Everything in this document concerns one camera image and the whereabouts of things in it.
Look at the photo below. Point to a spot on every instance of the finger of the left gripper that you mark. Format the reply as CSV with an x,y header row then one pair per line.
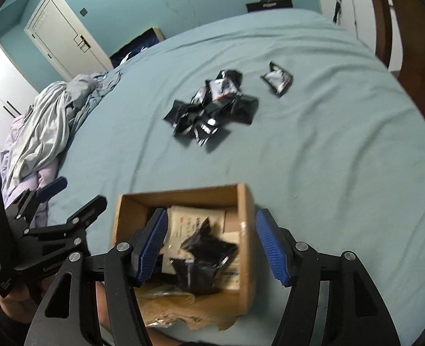
x,y
44,194
87,214

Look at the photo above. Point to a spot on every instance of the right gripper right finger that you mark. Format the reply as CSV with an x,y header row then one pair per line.
x,y
356,313

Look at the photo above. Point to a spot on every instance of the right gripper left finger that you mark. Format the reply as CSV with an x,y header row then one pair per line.
x,y
67,314

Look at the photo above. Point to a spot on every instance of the black snacks in box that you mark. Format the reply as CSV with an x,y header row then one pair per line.
x,y
211,255

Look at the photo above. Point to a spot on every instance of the person's left hand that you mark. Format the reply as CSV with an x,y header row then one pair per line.
x,y
18,304

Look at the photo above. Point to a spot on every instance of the crumpled grey blanket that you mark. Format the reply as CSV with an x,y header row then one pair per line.
x,y
38,138

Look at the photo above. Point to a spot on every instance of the torn brown paper flap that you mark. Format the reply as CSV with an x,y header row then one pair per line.
x,y
163,306

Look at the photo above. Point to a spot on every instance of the cardboard box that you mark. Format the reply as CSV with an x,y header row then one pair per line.
x,y
230,210

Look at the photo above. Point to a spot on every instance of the black snack packet left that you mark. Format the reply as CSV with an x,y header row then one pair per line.
x,y
184,116

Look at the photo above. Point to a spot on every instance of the black snack packet centre triangle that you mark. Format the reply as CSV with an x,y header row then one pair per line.
x,y
207,129

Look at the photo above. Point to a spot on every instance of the white door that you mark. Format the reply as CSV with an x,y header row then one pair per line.
x,y
64,41

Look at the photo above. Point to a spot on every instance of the white antler snack packet left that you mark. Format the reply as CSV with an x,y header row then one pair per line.
x,y
202,97

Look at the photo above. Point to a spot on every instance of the white antler snack packet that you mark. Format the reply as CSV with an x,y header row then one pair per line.
x,y
228,82
202,97

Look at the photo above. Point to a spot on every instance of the black snack packet upper right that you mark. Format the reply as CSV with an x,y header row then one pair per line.
x,y
238,108

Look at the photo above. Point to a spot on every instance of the white antler snack packet upper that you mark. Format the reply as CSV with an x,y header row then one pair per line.
x,y
228,82

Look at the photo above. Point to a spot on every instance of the light blue bed sheet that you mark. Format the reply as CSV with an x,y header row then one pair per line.
x,y
339,159

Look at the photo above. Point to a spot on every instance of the separate black white snack packet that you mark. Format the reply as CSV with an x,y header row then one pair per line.
x,y
278,79

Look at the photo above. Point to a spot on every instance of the black item behind bed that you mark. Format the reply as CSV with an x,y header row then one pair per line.
x,y
264,5

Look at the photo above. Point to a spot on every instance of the white cabinet right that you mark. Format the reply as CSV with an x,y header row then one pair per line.
x,y
355,16

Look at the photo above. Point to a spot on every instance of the black bag by wall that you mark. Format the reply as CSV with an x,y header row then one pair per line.
x,y
147,39

